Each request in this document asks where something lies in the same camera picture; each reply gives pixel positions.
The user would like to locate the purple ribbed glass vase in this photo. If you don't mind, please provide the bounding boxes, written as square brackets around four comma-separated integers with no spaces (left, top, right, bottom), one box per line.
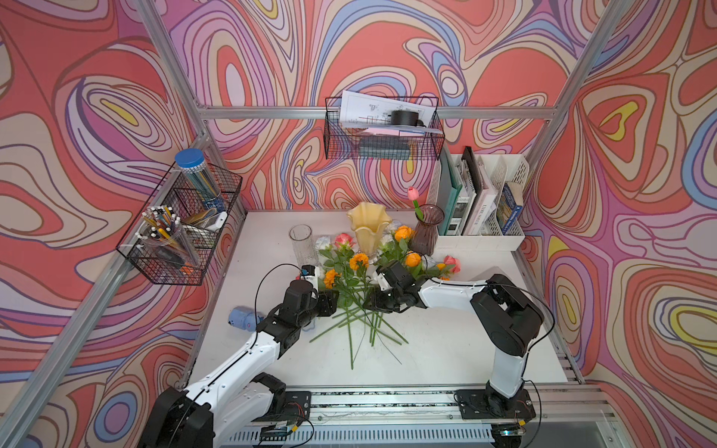
[410,203,444,256]

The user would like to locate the blue lid pencil jar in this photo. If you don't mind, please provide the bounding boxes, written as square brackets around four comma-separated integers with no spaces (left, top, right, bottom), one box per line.
[175,149,226,213]

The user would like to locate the large pink rose flower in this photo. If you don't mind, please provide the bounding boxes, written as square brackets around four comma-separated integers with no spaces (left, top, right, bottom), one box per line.
[443,256,461,274]

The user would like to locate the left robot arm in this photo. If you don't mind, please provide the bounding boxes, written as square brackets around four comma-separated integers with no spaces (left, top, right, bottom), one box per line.
[137,265,338,447]

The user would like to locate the black wire side basket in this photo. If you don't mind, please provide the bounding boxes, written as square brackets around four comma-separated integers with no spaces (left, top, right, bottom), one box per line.
[116,164,242,286]

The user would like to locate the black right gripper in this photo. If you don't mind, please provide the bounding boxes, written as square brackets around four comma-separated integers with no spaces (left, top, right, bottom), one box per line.
[362,286,403,313]

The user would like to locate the orange rose flower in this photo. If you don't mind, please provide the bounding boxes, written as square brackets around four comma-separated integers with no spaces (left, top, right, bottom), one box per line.
[394,226,414,243]
[404,252,422,268]

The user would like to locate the blue paperback book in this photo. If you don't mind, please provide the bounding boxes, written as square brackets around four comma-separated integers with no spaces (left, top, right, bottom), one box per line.
[496,182,525,234]

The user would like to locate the metal base rail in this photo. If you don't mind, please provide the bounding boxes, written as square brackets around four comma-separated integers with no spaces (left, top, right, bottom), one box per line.
[145,385,623,448]

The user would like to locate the yellow fluted glass vase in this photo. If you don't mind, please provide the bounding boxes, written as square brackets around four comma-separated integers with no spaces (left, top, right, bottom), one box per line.
[347,202,393,257]

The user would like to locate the pen cup with pens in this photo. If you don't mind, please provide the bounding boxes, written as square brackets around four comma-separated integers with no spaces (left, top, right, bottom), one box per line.
[136,205,201,268]

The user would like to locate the white pink book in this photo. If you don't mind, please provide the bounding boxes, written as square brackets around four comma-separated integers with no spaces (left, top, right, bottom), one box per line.
[463,160,499,236]

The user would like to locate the white rose flower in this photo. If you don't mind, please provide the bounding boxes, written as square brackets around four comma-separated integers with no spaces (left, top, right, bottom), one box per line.
[315,235,332,251]

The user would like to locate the pink tulip flower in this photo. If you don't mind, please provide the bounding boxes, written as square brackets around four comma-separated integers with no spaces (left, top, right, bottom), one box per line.
[407,187,424,220]

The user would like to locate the black tape roll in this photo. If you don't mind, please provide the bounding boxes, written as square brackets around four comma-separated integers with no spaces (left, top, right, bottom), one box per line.
[389,109,423,127]

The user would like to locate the white plastic file organizer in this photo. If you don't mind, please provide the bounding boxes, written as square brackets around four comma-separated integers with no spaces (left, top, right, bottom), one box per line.
[431,149,530,252]

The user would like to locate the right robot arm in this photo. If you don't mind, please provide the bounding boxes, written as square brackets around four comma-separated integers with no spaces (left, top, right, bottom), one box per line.
[363,261,544,423]

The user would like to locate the orange marigold flower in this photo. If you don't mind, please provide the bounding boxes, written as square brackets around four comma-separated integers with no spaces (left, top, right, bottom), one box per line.
[323,268,355,371]
[347,252,409,347]

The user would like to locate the black wire wall basket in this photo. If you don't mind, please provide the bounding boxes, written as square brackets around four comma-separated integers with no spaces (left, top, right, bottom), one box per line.
[323,94,446,161]

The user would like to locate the white paper sheets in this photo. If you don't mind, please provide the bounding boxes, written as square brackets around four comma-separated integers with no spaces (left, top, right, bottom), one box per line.
[338,91,444,136]

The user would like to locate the clear glass vase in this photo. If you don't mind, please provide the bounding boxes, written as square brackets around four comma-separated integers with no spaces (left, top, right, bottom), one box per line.
[289,224,319,266]

